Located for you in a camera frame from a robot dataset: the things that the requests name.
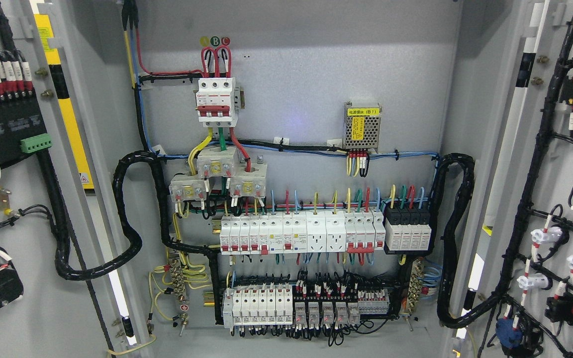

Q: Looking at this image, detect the black surge protector block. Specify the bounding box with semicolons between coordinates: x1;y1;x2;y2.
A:
384;206;434;256

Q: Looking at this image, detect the white red main breaker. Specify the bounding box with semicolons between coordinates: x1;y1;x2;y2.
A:
195;78;241;128

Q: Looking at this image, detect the white socket breaker row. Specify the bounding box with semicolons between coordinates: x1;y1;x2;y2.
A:
220;209;385;255

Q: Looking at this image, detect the brass ground terminal bar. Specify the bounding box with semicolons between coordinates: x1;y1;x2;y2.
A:
169;259;189;336

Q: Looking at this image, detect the black right cable conduit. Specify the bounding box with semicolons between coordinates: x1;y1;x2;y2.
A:
436;153;503;329

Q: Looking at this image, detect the grey cabinet door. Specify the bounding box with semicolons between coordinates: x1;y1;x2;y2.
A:
441;0;573;358
0;0;127;358

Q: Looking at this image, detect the relay terminal row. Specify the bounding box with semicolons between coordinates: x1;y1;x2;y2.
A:
221;273;390;334

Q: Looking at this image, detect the perforated metal power supply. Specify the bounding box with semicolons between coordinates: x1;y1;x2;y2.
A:
343;101;382;150

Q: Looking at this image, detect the black digital power meter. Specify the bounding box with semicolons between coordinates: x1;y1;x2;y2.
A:
0;96;46;164

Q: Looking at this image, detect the yellow terminal post block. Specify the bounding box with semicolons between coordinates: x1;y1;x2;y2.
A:
0;186;21;218

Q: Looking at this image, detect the black left cable conduit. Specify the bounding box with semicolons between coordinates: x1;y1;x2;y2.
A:
38;151;217;281

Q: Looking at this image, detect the grey current transformer cluster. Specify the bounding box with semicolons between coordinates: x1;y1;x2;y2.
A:
169;146;268;206

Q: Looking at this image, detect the black cable conduit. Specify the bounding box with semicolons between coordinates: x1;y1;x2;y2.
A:
38;151;217;281
436;153;503;329

